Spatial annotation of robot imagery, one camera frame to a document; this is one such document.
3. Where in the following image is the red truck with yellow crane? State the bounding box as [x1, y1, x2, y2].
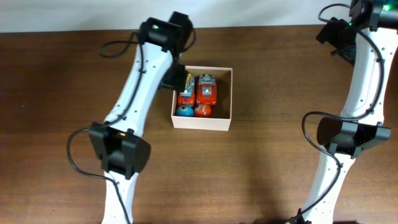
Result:
[177, 74, 195, 106]

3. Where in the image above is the red toy fire truck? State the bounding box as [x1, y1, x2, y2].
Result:
[197, 74, 217, 106]

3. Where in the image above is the blue toy ball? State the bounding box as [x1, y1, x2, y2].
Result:
[175, 104, 194, 117]

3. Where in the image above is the orange-red toy ball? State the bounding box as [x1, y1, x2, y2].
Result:
[193, 104, 211, 118]

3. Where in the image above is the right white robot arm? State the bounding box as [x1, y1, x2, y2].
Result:
[288, 0, 397, 223]

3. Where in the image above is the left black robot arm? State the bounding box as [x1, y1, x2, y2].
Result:
[88, 12, 194, 223]

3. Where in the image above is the pink cardboard box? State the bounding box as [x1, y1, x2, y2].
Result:
[171, 65, 233, 131]

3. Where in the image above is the left black cable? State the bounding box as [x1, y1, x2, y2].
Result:
[67, 27, 197, 224]

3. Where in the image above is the black cable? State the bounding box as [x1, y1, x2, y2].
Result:
[287, 2, 386, 224]
[67, 27, 197, 224]

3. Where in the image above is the right black cable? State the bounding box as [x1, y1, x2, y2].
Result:
[287, 2, 386, 224]

